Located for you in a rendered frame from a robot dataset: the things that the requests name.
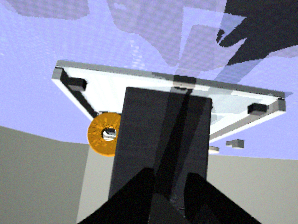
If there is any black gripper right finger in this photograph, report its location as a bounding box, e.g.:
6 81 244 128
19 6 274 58
184 172 262 224

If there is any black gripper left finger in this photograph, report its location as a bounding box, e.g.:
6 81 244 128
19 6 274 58
77 168 154 224

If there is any grey cylinder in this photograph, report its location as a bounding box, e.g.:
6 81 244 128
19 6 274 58
148 194 190 224

